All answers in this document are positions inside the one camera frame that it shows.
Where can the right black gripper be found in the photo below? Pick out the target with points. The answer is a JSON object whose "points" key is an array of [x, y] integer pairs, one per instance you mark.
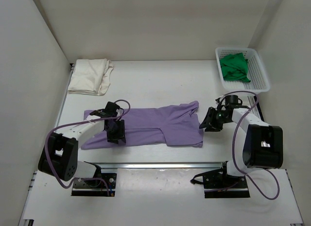
{"points": [[211, 121]]}

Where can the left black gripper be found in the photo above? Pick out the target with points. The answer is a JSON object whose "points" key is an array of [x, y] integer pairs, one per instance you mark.
{"points": [[116, 132]]}

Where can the purple t-shirt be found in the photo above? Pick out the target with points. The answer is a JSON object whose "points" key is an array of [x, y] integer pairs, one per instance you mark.
{"points": [[173, 125]]}

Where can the cream white t-shirt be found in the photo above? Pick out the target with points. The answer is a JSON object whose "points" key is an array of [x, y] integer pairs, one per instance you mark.
{"points": [[91, 77]]}

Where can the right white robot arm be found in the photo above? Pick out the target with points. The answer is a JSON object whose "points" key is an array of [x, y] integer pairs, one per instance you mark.
{"points": [[256, 145]]}

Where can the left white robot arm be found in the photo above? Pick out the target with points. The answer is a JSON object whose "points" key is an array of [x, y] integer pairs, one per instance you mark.
{"points": [[60, 153]]}

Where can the green t-shirt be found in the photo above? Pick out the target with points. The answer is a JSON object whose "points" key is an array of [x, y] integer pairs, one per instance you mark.
{"points": [[234, 67]]}

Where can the white plastic basket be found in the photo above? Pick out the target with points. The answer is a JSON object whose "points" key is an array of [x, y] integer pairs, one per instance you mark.
{"points": [[256, 71]]}

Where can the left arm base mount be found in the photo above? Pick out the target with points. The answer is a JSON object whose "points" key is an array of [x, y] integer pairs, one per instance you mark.
{"points": [[104, 184]]}

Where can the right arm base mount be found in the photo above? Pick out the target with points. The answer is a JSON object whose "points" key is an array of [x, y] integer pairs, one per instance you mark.
{"points": [[218, 184]]}

